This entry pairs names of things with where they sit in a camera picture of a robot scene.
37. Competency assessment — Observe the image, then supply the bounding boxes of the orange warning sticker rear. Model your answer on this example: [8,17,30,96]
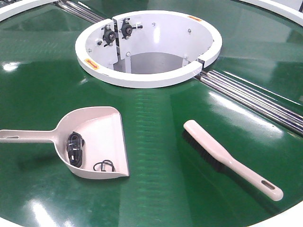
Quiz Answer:
[188,15,202,22]

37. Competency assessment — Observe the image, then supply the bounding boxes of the pink dustpan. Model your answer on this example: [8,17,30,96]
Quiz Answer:
[0,106,129,180]

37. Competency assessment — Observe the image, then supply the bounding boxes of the black left bearing mount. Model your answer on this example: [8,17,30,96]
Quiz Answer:
[102,25,116,47]

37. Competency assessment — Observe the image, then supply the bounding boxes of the pink hand broom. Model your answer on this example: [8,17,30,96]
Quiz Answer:
[182,120,284,201]

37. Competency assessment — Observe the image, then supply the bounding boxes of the black right bearing mount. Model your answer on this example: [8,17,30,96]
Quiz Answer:
[118,18,143,39]

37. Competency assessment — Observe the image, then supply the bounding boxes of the white inner conveyor ring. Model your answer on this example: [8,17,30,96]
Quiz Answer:
[74,9,223,89]

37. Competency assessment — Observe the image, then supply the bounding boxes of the white outer conveyor rim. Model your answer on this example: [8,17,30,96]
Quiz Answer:
[0,0,303,26]

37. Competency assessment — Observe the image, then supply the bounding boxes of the black bearing mount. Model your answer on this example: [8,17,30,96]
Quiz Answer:
[102,25,116,47]
[118,18,143,39]

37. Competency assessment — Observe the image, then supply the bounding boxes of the chrome roller bars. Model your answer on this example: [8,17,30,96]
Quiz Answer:
[55,0,105,24]
[195,70,303,136]

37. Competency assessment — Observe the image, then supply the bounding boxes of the orange warning sticker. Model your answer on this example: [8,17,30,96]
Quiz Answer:
[188,15,202,22]
[84,58,100,70]

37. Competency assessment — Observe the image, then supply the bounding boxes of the chrome roller bars right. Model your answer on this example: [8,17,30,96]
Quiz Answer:
[195,70,303,136]

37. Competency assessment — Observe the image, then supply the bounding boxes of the chrome roller bars left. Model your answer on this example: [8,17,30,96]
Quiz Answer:
[55,0,105,24]

